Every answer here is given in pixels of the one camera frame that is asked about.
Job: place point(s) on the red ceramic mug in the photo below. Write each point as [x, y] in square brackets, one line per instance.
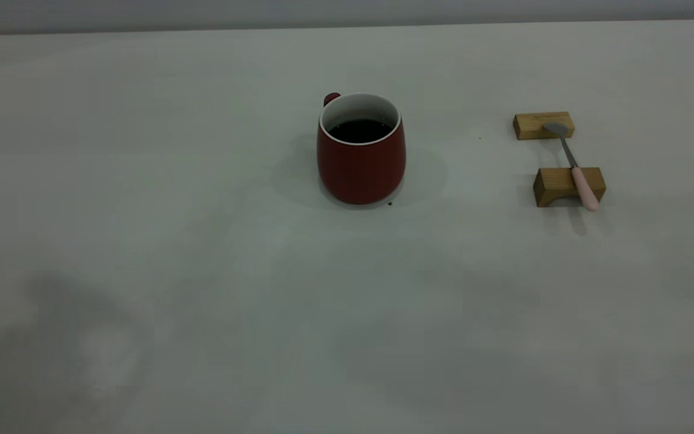
[359, 172]

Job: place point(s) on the flat wooden block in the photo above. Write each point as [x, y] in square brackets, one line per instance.
[531, 125]

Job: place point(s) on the arched wooden block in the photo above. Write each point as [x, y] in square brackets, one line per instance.
[555, 181]

